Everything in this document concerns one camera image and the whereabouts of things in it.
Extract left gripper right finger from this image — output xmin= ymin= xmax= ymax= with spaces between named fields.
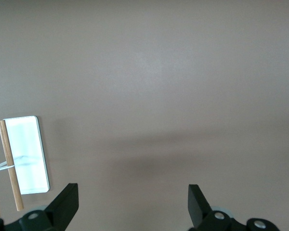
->
xmin=188 ymin=184 xmax=279 ymax=231

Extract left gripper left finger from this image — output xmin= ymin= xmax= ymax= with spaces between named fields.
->
xmin=4 ymin=183 xmax=79 ymax=231

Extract wooden chopsticks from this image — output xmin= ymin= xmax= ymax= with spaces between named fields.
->
xmin=0 ymin=115 xmax=50 ymax=218

